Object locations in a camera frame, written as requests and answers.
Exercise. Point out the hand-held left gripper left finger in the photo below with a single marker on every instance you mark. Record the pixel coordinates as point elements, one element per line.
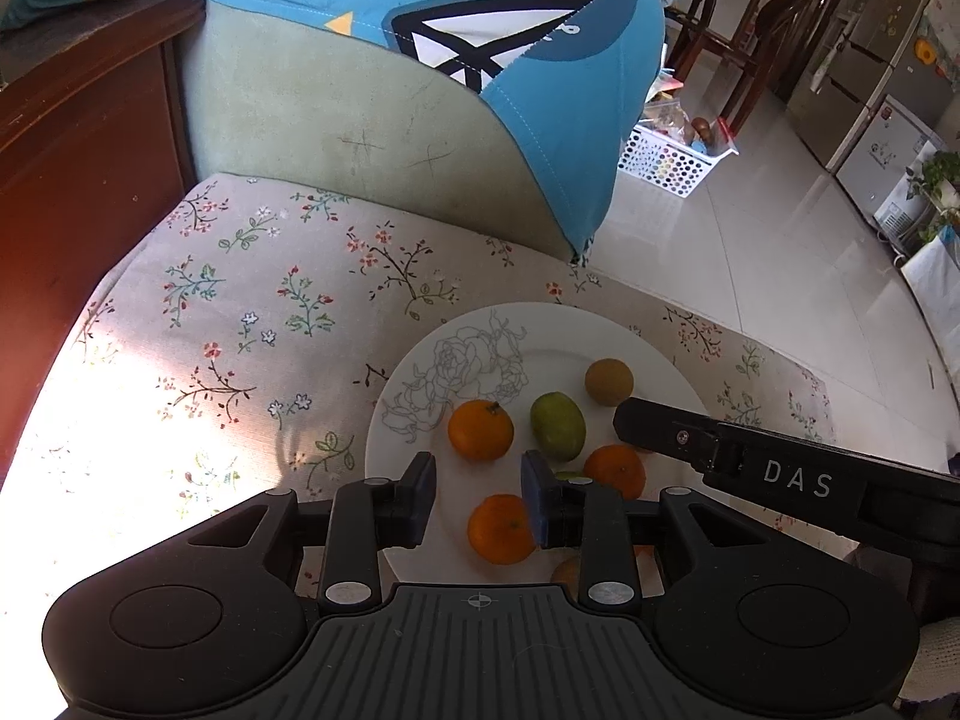
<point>421,499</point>

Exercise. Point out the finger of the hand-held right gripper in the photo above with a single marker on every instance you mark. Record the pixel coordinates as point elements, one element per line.
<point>660,427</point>

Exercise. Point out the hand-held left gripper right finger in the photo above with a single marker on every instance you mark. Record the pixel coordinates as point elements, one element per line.
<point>535,499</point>

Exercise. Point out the small green fruit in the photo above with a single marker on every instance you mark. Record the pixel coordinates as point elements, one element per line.
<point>571,476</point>

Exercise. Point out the orange mandarin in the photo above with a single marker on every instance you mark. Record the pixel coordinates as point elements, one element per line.
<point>481,431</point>
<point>616,469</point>
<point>499,529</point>

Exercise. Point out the brown round fruit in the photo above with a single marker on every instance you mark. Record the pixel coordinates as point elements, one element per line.
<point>609,382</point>
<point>568,574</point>

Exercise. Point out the green oval fruit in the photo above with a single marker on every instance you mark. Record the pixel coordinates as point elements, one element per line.
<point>558,425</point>

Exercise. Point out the white plate with rose drawing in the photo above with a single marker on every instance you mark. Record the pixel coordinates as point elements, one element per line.
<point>465,360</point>

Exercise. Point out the person's right hand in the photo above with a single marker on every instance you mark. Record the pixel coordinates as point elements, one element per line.
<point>937,664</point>

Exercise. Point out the white perforated plastic basket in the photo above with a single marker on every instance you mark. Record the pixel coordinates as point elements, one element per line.
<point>667,161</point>

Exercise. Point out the floral beige cloth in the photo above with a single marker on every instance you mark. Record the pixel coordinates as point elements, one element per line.
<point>225,300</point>

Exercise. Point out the green potted plant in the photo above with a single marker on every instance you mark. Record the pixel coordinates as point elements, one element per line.
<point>937,180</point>

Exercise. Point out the blue printed quilt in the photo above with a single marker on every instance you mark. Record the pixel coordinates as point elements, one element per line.
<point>525,127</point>

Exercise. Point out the white chest appliance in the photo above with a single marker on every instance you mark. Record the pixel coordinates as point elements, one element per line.
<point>892,157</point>

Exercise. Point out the dark wooden chair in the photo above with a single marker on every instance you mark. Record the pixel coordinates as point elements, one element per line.
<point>701,7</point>
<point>765,45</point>

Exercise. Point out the silver refrigerator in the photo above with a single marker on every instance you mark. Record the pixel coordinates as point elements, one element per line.
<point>862,67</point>

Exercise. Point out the wooden door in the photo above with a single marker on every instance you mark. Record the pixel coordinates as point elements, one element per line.
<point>814,0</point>

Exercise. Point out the brown wooden cabinet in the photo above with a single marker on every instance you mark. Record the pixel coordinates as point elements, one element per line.
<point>82,187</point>

